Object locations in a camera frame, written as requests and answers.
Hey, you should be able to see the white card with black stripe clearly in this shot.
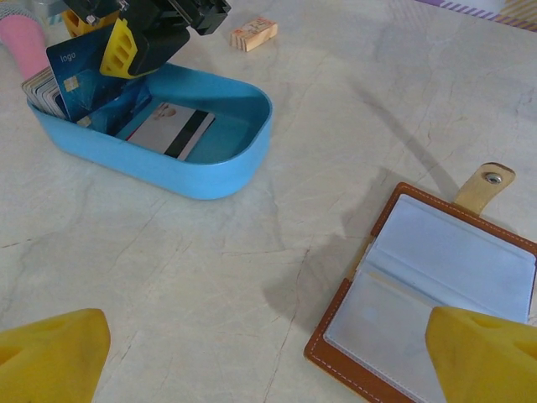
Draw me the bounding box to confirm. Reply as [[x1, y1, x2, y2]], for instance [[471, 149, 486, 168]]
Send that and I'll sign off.
[[125, 102, 216, 160]]

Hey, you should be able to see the dark blue logo card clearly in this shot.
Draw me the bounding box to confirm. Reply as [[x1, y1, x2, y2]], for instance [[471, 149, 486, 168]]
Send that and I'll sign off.
[[45, 27, 152, 127]]

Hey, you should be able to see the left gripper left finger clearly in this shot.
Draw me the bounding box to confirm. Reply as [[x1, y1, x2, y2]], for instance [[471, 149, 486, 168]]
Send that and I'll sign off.
[[0, 308, 112, 403]]

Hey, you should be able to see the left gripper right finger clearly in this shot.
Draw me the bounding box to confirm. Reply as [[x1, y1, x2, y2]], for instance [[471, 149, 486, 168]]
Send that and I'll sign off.
[[424, 305, 537, 403]]

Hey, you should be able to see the brown leather card holder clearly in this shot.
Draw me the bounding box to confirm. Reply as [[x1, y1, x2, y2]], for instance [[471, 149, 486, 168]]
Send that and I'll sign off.
[[302, 162, 537, 403]]

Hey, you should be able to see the stack of plastic cards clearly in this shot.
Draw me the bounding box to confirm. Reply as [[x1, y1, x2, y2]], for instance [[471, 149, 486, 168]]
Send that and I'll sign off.
[[21, 66, 68, 121]]

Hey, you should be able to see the small wooden block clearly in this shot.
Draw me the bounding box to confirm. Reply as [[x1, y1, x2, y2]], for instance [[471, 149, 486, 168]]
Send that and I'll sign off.
[[229, 16, 279, 53]]

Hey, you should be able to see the blue oval tray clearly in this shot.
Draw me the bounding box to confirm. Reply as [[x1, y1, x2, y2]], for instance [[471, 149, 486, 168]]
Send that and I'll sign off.
[[27, 62, 274, 201]]

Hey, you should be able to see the pink toy microphone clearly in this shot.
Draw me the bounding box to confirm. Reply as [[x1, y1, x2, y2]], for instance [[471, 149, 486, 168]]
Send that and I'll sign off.
[[0, 6, 50, 81]]

